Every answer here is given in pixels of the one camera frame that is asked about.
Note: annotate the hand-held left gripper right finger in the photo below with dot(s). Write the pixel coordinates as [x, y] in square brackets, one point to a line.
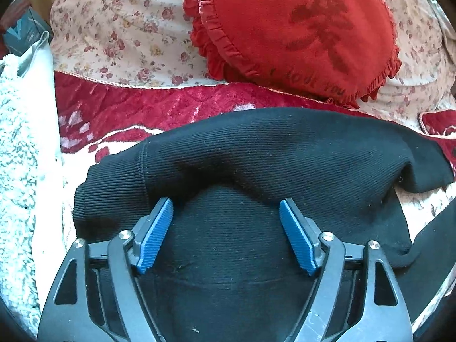
[298, 238]

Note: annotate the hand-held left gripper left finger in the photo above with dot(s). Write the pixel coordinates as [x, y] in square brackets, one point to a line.
[154, 238]

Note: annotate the black knit sweater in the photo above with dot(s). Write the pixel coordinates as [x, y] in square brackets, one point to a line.
[249, 156]

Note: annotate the red velvet printed blanket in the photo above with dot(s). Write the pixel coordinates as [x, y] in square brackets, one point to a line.
[117, 114]

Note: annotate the white fluffy blanket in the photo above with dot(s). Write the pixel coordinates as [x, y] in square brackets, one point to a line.
[21, 171]

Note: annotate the floral beige quilt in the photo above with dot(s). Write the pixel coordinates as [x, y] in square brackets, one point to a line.
[117, 32]

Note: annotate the red heart-shaped ruffled pillow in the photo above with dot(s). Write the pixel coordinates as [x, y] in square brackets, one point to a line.
[285, 28]

